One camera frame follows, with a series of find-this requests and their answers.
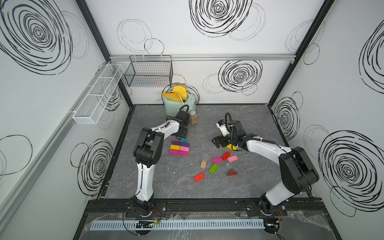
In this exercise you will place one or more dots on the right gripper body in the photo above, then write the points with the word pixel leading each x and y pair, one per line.
pixel 232 139

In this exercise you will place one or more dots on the beige spice jar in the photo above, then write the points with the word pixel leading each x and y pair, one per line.
pixel 193 118

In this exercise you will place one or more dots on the yellow block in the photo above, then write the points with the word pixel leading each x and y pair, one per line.
pixel 175 147
pixel 231 147

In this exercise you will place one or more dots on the red block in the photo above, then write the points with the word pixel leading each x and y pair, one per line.
pixel 199 177
pixel 225 156

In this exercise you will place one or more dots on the magenta block bottom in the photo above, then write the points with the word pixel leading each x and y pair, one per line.
pixel 217 160

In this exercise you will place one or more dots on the magenta block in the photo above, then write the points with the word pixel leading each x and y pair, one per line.
pixel 183 153
pixel 217 160
pixel 174 152

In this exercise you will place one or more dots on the green block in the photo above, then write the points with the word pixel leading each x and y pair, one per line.
pixel 213 168

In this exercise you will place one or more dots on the purple block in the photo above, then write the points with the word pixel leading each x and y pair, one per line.
pixel 175 143
pixel 182 144

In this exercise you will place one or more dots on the tan wooden block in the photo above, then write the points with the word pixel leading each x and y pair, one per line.
pixel 203 164

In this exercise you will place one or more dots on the light pink block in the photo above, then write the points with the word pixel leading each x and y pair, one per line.
pixel 232 159
pixel 184 149

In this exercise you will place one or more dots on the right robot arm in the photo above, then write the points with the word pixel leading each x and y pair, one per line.
pixel 297 171

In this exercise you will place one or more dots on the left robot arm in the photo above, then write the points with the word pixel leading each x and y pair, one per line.
pixel 148 151

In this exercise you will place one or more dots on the mint green toaster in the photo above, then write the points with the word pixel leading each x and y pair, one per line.
pixel 172 107

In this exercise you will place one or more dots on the yellow toast slice front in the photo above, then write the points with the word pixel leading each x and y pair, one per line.
pixel 173 97

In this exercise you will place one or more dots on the yellow toast slice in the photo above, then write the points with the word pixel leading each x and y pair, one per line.
pixel 173 97
pixel 182 91

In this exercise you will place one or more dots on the yellow toast slice back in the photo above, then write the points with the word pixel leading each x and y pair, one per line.
pixel 182 91

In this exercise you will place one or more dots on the brown triangle block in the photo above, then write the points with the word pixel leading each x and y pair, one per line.
pixel 232 173

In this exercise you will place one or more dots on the black wire basket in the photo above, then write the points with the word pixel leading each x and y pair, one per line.
pixel 149 71

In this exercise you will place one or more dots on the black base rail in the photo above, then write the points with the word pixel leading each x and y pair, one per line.
pixel 165 207

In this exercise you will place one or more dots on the grey slotted cable duct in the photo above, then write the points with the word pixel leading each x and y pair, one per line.
pixel 223 224

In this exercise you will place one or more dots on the white wire shelf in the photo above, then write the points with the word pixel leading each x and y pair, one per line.
pixel 103 95

